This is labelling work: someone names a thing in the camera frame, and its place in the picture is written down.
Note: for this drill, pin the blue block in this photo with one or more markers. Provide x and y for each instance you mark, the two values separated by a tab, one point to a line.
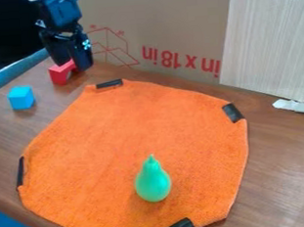
21	97

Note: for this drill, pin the orange cloth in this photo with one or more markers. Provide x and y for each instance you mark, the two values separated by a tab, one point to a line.
136	159

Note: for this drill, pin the cardboard box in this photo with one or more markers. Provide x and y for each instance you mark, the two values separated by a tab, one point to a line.
162	29

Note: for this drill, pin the light wooden board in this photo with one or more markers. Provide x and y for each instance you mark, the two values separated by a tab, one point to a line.
270	48

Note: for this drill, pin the red block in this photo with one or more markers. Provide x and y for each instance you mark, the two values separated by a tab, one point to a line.
62	72

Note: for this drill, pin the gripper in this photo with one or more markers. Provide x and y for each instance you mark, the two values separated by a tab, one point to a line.
61	31

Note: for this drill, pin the green toy pear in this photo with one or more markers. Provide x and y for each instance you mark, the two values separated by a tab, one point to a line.
153	181

